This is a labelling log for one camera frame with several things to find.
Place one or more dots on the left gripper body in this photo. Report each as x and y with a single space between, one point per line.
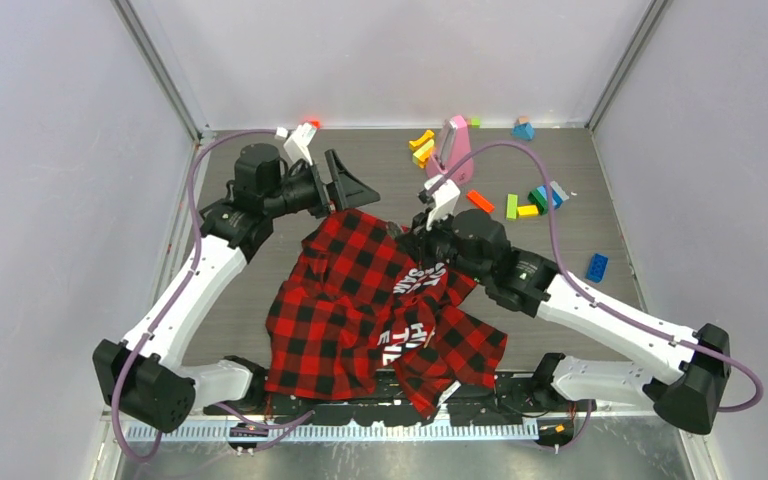
326 203

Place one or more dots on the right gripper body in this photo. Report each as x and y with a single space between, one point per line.
434 246

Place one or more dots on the red black plaid shirt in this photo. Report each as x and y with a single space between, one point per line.
354 304

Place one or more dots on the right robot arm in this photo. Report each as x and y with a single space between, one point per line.
676 370

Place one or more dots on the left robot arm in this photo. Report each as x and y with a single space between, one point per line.
143 375

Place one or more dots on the orange red brick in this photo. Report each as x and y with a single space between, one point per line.
480 201

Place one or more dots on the yellow toy blocks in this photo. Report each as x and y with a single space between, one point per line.
422 148

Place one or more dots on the green yellow small bricks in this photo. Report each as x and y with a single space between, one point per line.
514 211

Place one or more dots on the pink metronome box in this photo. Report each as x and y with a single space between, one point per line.
451 145

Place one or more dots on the stacked colourful bricks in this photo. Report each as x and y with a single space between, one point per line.
541 200

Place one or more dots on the blue wooden block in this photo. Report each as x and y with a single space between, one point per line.
523 129

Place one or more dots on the blue lego brick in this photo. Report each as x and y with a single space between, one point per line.
597 268

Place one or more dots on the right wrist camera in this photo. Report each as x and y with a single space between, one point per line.
440 196

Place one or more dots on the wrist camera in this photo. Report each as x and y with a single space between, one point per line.
296 142
440 196

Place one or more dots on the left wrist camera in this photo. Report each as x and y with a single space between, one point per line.
296 142

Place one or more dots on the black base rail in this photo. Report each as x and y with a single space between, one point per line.
515 397

